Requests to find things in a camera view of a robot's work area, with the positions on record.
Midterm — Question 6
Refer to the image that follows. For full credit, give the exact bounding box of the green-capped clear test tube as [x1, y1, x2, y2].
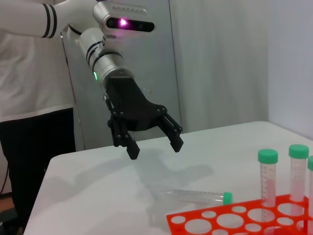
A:
[160, 189, 233, 206]
[307, 155, 313, 207]
[257, 148, 279, 221]
[288, 144, 310, 203]

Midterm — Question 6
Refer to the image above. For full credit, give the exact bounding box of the person in white shirt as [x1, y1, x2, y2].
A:
[0, 24, 77, 229]

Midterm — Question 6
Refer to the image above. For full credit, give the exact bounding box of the orange test tube rack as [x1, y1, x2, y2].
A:
[166, 194, 313, 235]

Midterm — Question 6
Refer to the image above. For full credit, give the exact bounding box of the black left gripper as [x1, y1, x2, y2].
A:
[104, 77, 184, 161]

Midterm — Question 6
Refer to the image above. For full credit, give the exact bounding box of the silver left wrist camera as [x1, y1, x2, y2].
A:
[92, 1, 156, 34]

